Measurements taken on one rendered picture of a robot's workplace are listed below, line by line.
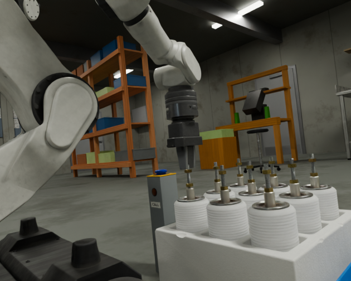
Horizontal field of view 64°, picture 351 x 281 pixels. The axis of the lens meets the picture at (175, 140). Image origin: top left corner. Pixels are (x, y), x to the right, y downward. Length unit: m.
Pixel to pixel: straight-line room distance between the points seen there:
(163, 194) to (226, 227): 0.29
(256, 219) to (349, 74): 6.64
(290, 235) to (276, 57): 7.37
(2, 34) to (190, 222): 0.58
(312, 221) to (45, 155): 0.58
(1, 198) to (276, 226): 0.52
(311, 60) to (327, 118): 1.40
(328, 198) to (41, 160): 0.67
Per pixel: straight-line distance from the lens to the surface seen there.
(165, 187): 0.90
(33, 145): 0.59
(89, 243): 0.52
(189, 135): 0.74
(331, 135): 7.19
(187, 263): 0.74
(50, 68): 0.67
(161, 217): 0.91
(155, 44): 0.69
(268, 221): 0.60
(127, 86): 5.05
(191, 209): 0.74
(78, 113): 0.61
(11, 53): 0.66
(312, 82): 7.39
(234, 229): 0.67
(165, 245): 0.78
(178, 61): 0.71
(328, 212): 0.81
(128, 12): 0.65
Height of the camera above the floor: 0.39
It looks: 2 degrees up
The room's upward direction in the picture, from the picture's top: 6 degrees counter-clockwise
